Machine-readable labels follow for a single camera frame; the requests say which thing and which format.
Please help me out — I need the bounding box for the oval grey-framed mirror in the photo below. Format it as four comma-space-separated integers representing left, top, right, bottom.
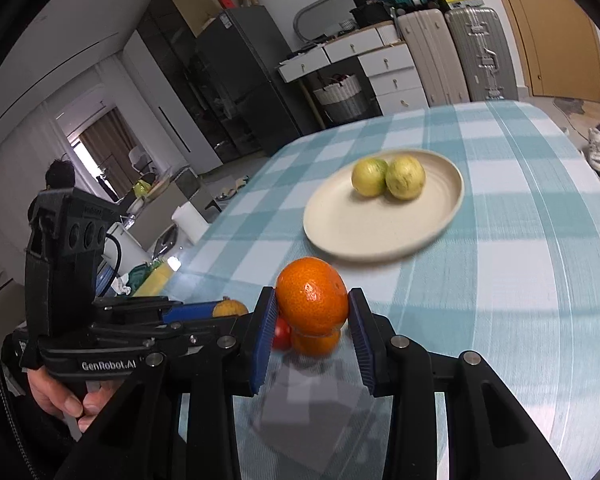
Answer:
293, 0, 353, 43

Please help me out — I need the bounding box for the black fridge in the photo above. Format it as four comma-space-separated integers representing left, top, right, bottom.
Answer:
195, 7, 306, 157

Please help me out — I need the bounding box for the person's left hand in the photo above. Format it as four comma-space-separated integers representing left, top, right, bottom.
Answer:
27, 367, 118, 433

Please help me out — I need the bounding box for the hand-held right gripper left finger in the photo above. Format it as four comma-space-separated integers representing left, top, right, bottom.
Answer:
55, 286, 281, 480

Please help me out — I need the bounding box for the cream round plate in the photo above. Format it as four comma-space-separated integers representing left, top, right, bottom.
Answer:
303, 149, 465, 262

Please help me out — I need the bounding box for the small orange mandarin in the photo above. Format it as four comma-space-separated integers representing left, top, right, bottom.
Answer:
291, 327, 342, 357

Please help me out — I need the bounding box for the teal checked tablecloth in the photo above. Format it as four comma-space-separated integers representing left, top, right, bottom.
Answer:
130, 100, 600, 480

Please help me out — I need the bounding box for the silver suitcase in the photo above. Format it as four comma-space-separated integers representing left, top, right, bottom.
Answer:
445, 6, 520, 102

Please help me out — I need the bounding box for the wooden door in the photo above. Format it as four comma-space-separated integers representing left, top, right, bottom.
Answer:
482, 0, 600, 103

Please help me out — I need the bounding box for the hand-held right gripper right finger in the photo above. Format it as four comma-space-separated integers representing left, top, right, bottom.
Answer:
347, 287, 573, 480

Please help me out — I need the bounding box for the brown curtain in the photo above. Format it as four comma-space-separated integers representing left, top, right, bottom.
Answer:
77, 110, 141, 201

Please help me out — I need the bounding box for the dark glass cabinet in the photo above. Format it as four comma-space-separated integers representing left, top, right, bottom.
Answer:
137, 0, 276, 163

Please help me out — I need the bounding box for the white sneaker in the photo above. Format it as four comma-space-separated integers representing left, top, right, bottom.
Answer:
586, 127, 600, 176

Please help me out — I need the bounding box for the black bag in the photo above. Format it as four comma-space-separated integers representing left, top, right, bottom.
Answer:
348, 0, 396, 28

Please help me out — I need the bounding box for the red tomato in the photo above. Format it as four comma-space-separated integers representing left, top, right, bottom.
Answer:
271, 317, 293, 351

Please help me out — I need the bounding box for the large orange mandarin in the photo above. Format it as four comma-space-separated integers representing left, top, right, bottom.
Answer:
276, 257, 350, 337

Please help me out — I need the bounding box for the beige suitcase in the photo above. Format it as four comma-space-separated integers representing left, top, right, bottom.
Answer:
396, 8, 471, 107

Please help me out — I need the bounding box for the white paper roll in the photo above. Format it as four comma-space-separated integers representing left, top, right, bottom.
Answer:
172, 202, 211, 246

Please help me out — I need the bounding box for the white desk with drawers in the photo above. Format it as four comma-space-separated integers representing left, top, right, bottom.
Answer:
278, 24, 429, 128

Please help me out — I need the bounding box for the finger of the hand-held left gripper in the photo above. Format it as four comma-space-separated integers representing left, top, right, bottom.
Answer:
92, 296, 218, 326
90, 312, 253, 356

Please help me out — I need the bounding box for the tan cardboard box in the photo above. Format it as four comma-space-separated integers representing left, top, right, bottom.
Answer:
162, 0, 223, 37

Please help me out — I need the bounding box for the black braided cable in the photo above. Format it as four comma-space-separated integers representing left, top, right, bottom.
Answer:
0, 305, 33, 480

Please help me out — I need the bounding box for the small yellow-orange fruit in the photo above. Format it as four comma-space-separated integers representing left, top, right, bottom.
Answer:
212, 300, 250, 318

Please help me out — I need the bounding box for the pair of slippers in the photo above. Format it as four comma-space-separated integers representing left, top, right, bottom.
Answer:
215, 177, 253, 201

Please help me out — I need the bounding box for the wicker basket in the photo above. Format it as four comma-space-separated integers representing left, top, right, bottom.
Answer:
312, 74, 371, 122

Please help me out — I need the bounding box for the yellow-green guava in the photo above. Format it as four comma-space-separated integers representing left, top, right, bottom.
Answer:
385, 155, 426, 202
351, 158, 392, 198

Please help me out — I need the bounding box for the yellow bottle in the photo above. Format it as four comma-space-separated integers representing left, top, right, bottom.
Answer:
132, 255, 181, 297

